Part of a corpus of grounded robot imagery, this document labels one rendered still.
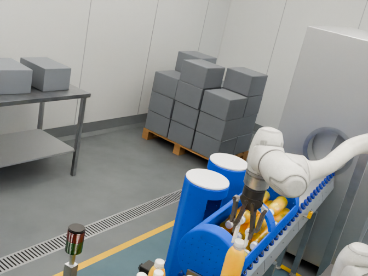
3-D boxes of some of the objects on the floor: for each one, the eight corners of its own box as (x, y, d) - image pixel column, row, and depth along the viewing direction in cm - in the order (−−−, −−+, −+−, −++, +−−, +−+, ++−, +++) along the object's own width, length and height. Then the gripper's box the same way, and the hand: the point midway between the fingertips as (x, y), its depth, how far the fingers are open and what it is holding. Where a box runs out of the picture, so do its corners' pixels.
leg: (297, 275, 401) (318, 211, 380) (294, 278, 396) (316, 213, 375) (290, 272, 403) (311, 208, 382) (288, 275, 398) (310, 211, 377)
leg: (281, 268, 406) (302, 204, 386) (279, 270, 402) (300, 206, 381) (275, 264, 409) (295, 201, 388) (272, 268, 404) (293, 203, 383)
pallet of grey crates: (246, 160, 633) (269, 75, 594) (212, 172, 571) (236, 78, 531) (178, 129, 697) (195, 50, 657) (141, 137, 634) (157, 50, 595)
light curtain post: (308, 324, 344) (389, 104, 288) (306, 328, 339) (387, 106, 283) (300, 320, 347) (379, 102, 290) (298, 324, 342) (377, 103, 285)
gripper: (281, 191, 161) (264, 249, 169) (238, 173, 168) (223, 230, 176) (274, 198, 155) (256, 258, 163) (229, 179, 162) (214, 238, 170)
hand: (241, 236), depth 168 cm, fingers closed on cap, 4 cm apart
